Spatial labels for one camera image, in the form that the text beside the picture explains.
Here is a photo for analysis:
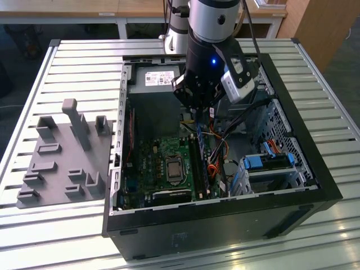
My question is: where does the red wire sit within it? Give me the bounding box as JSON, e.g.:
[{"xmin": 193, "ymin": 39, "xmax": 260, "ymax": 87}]
[{"xmin": 124, "ymin": 109, "xmax": 134, "ymax": 164}]

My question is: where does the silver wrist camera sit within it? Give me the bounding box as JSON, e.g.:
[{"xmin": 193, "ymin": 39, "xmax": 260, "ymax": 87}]
[{"xmin": 220, "ymin": 55, "xmax": 260, "ymax": 104}]

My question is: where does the orange disk wire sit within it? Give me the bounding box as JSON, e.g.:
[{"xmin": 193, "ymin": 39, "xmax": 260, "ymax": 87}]
[{"xmin": 266, "ymin": 139, "xmax": 284, "ymax": 156}]

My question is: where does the blue RAM stick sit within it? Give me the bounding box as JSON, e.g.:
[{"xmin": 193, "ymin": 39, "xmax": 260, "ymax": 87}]
[{"xmin": 195, "ymin": 119, "xmax": 210, "ymax": 173}]

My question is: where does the grey parts rack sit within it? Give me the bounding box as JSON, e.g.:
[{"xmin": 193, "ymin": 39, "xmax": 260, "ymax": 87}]
[{"xmin": 16, "ymin": 98, "xmax": 118, "ymax": 210}]

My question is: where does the round grey case speaker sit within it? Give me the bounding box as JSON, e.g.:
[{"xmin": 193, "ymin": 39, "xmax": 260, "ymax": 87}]
[{"xmin": 224, "ymin": 159, "xmax": 240, "ymax": 181}]

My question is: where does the silver disk bay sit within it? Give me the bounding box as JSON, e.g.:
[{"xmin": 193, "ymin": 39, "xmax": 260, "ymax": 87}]
[{"xmin": 229, "ymin": 153, "xmax": 313, "ymax": 197}]

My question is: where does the black camera cable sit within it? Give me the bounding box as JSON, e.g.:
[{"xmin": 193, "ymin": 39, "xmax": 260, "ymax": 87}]
[{"xmin": 242, "ymin": 0, "xmax": 262, "ymax": 56}]

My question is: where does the yellow wire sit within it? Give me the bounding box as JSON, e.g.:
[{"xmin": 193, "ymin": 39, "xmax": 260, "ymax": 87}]
[{"xmin": 181, "ymin": 111, "xmax": 197, "ymax": 126}]

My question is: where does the wooden desk white frame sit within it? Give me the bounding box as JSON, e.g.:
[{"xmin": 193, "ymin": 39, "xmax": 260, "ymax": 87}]
[{"xmin": 0, "ymin": 0, "xmax": 288, "ymax": 40}]

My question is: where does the black empty RAM slot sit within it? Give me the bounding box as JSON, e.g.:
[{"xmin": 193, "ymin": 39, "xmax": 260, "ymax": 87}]
[{"xmin": 189, "ymin": 133, "xmax": 204, "ymax": 200}]

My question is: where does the black PC case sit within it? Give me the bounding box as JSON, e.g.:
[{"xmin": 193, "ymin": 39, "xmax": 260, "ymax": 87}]
[{"xmin": 101, "ymin": 52, "xmax": 344, "ymax": 261}]

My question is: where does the black cable bundle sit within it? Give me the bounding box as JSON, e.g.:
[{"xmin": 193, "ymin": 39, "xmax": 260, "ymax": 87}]
[{"xmin": 211, "ymin": 97, "xmax": 272, "ymax": 143}]

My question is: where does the green motherboard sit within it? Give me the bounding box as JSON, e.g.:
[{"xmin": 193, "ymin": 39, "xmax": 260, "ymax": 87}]
[{"xmin": 120, "ymin": 133, "xmax": 227, "ymax": 210}]

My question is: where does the wooden cabinet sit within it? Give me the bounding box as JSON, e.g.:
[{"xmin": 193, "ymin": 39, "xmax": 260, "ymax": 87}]
[{"xmin": 276, "ymin": 0, "xmax": 360, "ymax": 74}]

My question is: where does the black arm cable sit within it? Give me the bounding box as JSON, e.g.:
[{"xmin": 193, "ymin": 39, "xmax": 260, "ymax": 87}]
[{"xmin": 158, "ymin": 0, "xmax": 174, "ymax": 40}]

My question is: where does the grey power supply unit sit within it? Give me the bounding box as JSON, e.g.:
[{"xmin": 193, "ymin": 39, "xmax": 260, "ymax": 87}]
[{"xmin": 131, "ymin": 65, "xmax": 184, "ymax": 137}]

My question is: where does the CPU socket with CPU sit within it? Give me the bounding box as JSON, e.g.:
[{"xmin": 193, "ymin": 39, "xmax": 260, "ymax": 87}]
[{"xmin": 164, "ymin": 156, "xmax": 186, "ymax": 187}]

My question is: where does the blue disk carrier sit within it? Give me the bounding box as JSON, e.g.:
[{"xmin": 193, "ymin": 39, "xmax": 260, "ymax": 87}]
[{"xmin": 241, "ymin": 153, "xmax": 295, "ymax": 171}]

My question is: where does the orange wire bundle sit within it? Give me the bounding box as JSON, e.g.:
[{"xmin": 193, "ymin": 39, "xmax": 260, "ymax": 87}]
[{"xmin": 207, "ymin": 137, "xmax": 229, "ymax": 181}]

